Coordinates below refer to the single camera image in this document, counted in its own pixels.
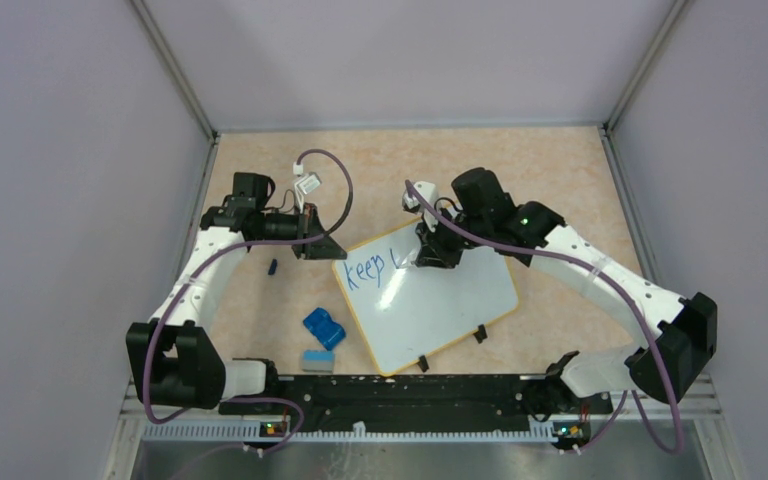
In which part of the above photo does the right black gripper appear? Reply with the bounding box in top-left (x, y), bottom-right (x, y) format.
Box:
top-left (416, 204), bottom-right (491, 270)

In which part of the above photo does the grey blue toy brick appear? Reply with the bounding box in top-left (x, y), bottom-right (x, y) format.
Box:
top-left (300, 350), bottom-right (336, 374)

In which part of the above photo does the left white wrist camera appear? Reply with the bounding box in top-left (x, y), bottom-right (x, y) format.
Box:
top-left (293, 163), bottom-right (322, 209)

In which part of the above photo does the yellow framed whiteboard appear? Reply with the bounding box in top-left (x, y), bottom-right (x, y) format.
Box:
top-left (332, 221), bottom-right (520, 376)

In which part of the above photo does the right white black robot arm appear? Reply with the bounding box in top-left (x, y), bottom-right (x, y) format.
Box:
top-left (402, 167), bottom-right (717, 412)

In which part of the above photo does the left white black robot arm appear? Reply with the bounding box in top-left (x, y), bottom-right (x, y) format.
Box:
top-left (125, 172), bottom-right (347, 414)

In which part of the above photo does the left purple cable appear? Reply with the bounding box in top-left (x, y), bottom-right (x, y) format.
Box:
top-left (141, 148), bottom-right (355, 458)

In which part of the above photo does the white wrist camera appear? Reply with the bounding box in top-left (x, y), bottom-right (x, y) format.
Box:
top-left (401, 181), bottom-right (439, 232)
top-left (293, 163), bottom-right (322, 209)

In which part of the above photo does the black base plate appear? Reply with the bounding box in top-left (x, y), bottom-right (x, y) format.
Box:
top-left (218, 374), bottom-right (613, 433)

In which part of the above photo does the purple cable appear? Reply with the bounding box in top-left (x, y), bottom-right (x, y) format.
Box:
top-left (403, 180), bottom-right (687, 455)
top-left (141, 148), bottom-right (355, 458)

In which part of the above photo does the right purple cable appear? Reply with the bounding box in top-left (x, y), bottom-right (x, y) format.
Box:
top-left (403, 180), bottom-right (687, 455)

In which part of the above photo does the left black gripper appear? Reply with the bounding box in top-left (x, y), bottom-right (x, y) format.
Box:
top-left (255, 202), bottom-right (347, 260)

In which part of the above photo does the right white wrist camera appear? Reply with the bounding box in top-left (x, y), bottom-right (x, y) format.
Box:
top-left (401, 181), bottom-right (439, 232)

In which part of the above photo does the white slotted cable duct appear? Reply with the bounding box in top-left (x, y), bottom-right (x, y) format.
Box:
top-left (142, 420), bottom-right (558, 443)

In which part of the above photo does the whiteboard wire stand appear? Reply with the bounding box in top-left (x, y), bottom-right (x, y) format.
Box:
top-left (416, 324), bottom-right (489, 373)

